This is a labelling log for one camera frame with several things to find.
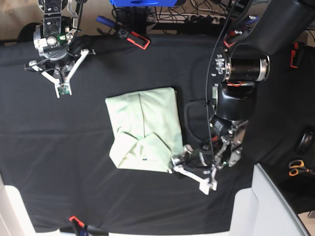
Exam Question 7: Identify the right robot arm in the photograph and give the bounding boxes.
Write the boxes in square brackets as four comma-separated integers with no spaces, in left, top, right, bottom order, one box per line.
[25,0,94,84]

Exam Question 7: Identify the bottom blue-red bar clamp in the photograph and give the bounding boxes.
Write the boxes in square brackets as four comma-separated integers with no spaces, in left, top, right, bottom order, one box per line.
[60,215,109,236]

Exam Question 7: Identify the white bin left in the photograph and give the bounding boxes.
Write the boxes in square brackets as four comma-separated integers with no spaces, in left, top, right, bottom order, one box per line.
[0,178,36,236]

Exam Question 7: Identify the white bin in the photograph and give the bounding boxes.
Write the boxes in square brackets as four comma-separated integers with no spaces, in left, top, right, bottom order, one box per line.
[229,164,310,236]
[0,178,36,236]

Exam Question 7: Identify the white bin right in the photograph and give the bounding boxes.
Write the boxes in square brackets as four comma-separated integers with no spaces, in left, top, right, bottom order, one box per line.
[229,164,310,236]

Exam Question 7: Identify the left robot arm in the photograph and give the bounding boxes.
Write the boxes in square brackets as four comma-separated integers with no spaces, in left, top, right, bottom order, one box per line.
[169,0,315,176]

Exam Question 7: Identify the top blue-red bar clamp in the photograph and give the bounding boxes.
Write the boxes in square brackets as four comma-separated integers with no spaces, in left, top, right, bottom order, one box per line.
[96,16,150,50]

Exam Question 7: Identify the right blue-red bar clamp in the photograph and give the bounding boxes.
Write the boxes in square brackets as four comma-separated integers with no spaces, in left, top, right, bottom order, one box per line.
[290,42,299,69]

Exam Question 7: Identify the light green T-shirt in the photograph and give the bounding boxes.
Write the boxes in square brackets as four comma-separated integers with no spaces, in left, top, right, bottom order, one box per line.
[105,87,183,173]

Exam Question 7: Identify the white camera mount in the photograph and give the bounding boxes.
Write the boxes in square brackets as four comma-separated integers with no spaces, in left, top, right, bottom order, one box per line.
[168,165,218,195]
[29,49,90,98]

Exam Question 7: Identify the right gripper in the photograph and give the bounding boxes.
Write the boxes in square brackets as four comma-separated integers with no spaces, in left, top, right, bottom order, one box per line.
[25,49,96,72]

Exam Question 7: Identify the orange-handled scissors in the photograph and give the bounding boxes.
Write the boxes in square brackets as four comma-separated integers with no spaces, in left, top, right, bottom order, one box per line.
[288,159,315,177]

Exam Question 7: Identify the black tape roll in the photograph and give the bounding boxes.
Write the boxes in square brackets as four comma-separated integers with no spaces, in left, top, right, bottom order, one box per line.
[295,131,315,155]

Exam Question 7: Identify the blue-red bar clamp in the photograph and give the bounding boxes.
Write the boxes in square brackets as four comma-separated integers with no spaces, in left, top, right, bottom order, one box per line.
[96,16,150,50]
[290,42,299,69]
[60,215,109,236]

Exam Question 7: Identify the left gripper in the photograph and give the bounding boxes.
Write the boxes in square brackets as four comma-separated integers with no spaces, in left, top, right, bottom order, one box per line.
[171,145,218,175]

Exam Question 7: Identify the blue box on stand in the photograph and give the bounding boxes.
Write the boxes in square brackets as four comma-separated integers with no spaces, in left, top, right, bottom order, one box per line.
[109,0,186,7]

